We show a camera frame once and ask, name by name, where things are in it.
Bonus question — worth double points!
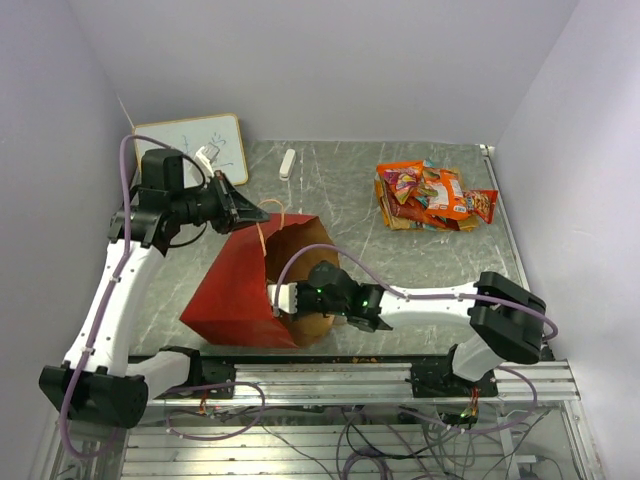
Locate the gold foil snack packet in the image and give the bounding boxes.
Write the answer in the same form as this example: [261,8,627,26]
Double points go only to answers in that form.
[374,178,480,232]

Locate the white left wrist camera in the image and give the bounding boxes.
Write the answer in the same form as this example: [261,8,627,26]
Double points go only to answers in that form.
[193,144,220,178]

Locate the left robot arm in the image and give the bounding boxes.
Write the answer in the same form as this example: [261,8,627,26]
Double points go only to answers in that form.
[39,148,270,429]

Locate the red Doritos bag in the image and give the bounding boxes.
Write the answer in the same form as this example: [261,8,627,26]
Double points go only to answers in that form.
[382,183,429,224]

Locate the Fox's fruit candy bag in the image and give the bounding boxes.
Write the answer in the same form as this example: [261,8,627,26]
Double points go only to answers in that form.
[376,161,424,205]

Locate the aluminium rail frame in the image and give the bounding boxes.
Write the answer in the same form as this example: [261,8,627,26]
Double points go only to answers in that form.
[59,141,603,479]

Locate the red paper bag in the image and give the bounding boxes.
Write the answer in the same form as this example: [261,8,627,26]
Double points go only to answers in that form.
[180,213,335,349]

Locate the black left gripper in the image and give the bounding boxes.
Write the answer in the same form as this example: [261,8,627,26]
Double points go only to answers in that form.
[172,170,271,234]

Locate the white marker eraser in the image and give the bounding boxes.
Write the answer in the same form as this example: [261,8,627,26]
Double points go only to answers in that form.
[278,149,297,181]

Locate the colourful striped snack packet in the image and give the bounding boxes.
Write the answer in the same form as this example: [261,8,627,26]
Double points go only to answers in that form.
[425,168,471,221]

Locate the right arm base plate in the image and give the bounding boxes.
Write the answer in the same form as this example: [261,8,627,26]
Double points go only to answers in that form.
[406,362,498,399]

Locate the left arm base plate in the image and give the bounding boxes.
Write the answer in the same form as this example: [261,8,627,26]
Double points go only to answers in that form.
[195,359,236,400]

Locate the red rice cracker mix bag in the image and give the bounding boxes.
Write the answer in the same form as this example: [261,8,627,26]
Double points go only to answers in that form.
[464,190,499,224]

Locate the loose cables under frame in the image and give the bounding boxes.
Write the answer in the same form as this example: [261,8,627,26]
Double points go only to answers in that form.
[164,404,556,480]

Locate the teal snack packet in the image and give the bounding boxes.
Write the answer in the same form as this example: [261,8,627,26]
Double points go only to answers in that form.
[413,160,441,208]

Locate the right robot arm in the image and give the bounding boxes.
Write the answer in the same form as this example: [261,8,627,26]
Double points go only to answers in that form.
[281,261,546,398]

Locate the small whiteboard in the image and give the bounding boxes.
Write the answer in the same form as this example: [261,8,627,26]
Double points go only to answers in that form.
[133,113,249,187]

